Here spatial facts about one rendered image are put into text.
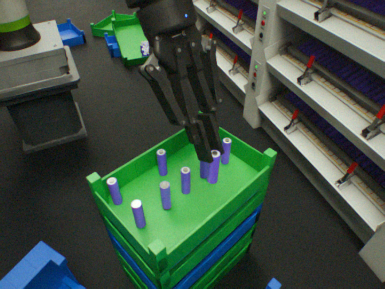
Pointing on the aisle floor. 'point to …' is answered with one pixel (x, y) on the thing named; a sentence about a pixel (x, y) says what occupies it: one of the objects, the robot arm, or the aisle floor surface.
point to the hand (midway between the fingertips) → (205, 137)
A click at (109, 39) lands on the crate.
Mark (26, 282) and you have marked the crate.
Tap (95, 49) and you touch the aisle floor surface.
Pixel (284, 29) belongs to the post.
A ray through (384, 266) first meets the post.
